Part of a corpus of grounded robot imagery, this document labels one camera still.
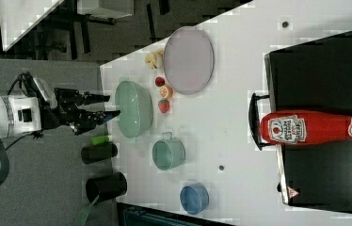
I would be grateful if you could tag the green mug with handle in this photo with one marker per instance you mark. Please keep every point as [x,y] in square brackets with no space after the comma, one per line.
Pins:
[168,152]

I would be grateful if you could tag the toy orange half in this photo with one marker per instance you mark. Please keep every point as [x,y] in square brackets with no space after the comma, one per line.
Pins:
[166,91]

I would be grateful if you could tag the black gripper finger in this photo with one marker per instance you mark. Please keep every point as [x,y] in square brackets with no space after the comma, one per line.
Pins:
[91,98]
[105,116]

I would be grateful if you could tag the black cylinder lower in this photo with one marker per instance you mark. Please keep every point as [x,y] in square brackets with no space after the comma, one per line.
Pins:
[106,187]

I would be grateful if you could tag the red ketchup bottle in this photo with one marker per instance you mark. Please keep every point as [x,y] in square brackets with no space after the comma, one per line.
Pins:
[303,127]

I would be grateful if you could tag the black toaster oven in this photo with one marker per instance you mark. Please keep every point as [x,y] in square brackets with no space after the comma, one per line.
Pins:
[313,76]

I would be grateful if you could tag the large pink strawberry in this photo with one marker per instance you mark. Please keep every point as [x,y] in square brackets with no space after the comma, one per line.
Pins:
[164,106]

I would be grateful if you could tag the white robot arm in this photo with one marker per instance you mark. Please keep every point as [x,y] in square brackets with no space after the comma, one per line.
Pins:
[39,108]

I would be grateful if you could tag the black cylinder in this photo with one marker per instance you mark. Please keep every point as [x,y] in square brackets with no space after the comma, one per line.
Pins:
[106,187]
[92,154]

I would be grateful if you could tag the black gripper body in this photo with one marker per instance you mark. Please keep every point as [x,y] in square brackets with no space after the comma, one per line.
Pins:
[67,112]

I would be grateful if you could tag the toy banana bunch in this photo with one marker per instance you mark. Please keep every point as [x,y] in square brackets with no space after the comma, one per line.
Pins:
[155,59]

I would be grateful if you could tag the black cylinder upper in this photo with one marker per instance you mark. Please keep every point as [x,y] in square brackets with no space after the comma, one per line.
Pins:
[92,154]

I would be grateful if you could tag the green small object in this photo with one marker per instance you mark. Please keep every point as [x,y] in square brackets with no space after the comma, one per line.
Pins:
[100,140]

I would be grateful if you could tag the grey round plate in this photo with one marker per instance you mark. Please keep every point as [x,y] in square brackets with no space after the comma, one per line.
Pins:
[188,60]

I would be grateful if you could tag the small dark red strawberry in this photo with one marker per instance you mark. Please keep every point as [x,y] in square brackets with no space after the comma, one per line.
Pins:
[159,81]

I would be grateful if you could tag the green perforated colander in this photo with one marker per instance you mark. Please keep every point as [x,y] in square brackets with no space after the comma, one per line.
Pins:
[135,106]

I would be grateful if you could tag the blue cup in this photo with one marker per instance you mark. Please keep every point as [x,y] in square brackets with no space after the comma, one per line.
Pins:
[194,198]

